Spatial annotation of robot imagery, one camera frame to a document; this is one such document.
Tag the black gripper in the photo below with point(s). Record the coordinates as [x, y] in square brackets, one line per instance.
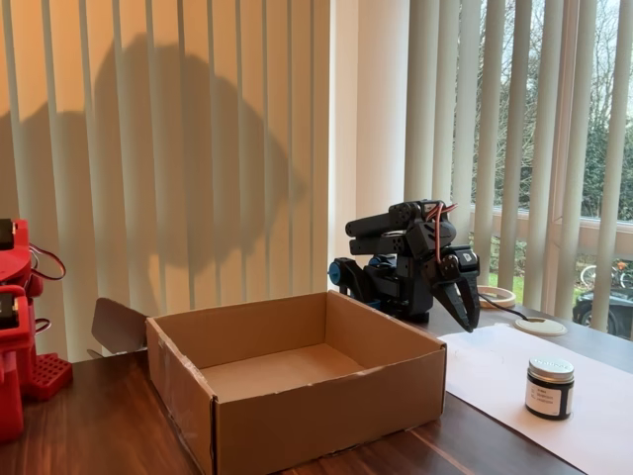
[451, 287]

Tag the small silver cylinder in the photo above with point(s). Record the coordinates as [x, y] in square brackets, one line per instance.
[549, 396]

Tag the red robot arm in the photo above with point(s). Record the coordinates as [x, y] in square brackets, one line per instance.
[10, 346]

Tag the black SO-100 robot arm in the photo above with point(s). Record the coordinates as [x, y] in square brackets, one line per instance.
[386, 292]

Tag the open cardboard box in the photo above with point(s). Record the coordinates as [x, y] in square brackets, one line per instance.
[321, 415]

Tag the masking tape roll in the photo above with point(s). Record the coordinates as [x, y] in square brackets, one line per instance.
[497, 305]

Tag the white paper sheet with circles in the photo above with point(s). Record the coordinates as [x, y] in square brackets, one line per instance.
[494, 371]

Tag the dark parked car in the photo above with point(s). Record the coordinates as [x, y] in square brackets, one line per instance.
[583, 307]

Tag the bicycle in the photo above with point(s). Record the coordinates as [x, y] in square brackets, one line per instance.
[586, 272]

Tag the white vertical blinds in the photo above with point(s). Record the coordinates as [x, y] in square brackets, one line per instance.
[148, 99]
[430, 99]

